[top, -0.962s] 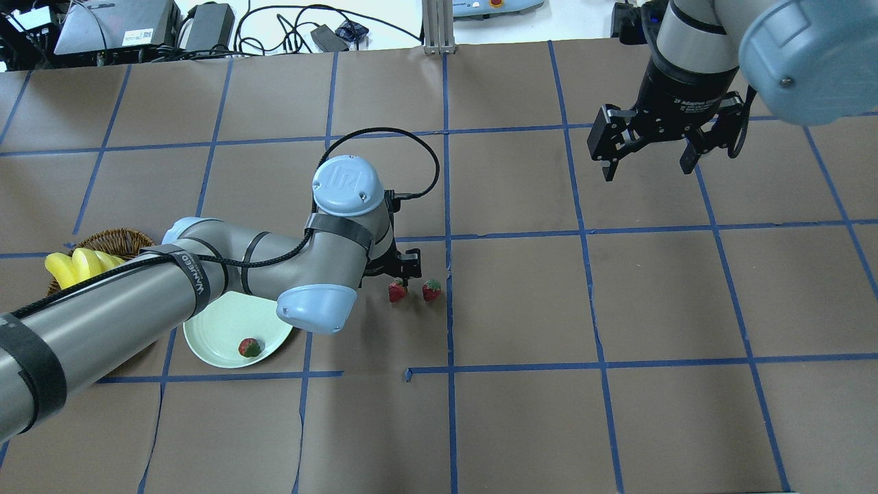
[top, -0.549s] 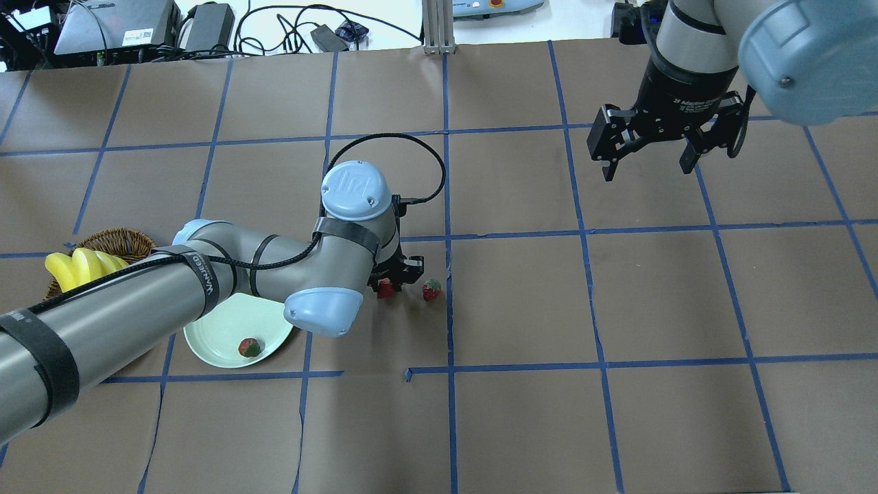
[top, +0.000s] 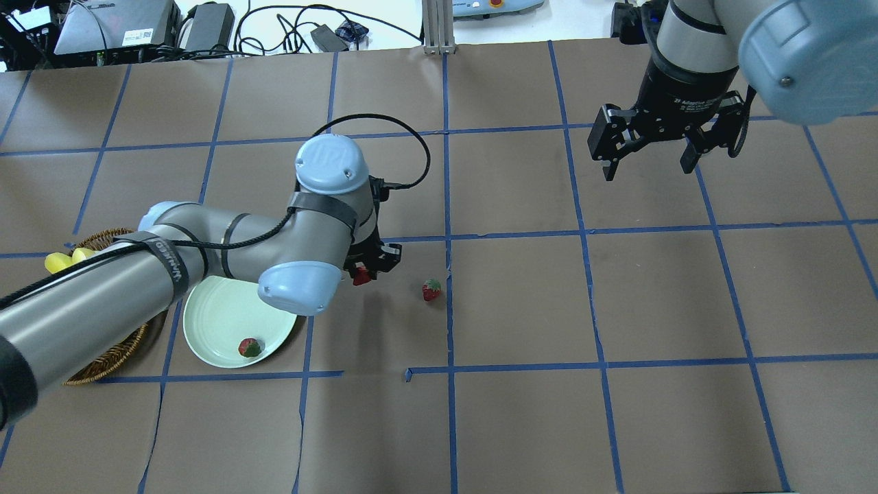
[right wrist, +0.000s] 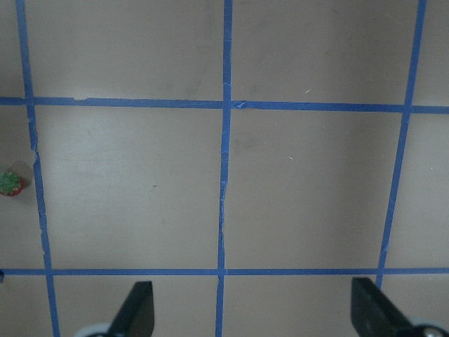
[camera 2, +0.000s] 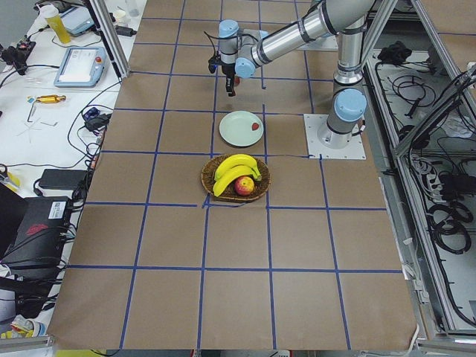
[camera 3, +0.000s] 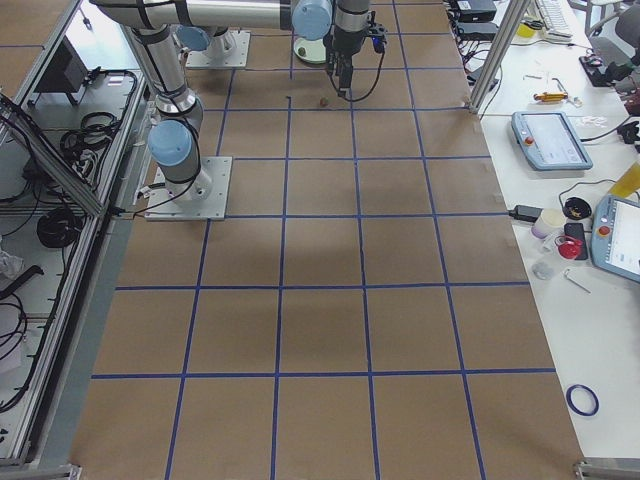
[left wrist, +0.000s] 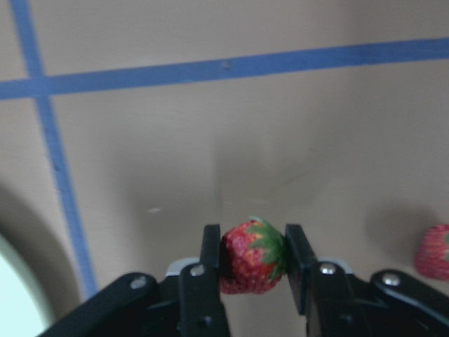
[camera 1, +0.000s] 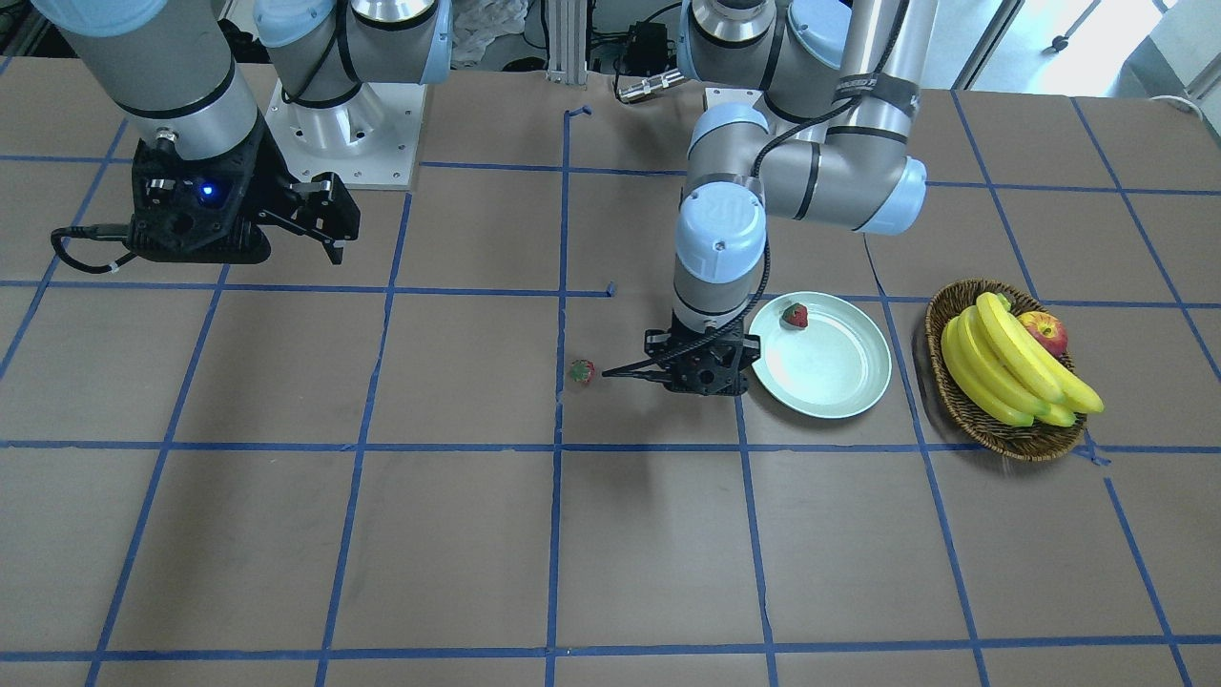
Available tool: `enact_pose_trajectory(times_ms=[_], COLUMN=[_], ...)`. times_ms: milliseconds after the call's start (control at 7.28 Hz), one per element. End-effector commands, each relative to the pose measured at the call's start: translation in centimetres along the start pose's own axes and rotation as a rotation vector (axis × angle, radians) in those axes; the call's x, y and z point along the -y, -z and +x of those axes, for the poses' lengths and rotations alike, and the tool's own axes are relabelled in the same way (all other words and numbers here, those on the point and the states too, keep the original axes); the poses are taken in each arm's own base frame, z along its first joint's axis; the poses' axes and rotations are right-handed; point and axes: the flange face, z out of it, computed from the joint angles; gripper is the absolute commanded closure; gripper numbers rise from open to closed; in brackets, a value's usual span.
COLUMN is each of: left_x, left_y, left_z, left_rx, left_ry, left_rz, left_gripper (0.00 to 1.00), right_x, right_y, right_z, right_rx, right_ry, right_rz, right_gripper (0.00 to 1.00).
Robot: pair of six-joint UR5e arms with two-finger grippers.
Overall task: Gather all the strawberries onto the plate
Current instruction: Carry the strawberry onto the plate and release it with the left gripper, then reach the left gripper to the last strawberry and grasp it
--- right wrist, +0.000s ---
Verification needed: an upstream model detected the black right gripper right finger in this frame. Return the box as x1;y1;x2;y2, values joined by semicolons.
351;277;415;337

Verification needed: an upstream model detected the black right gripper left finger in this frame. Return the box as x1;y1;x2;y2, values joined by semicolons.
107;281;155;337

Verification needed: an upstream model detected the red strawberry with green leaves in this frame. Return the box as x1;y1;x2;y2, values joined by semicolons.
0;172;24;197

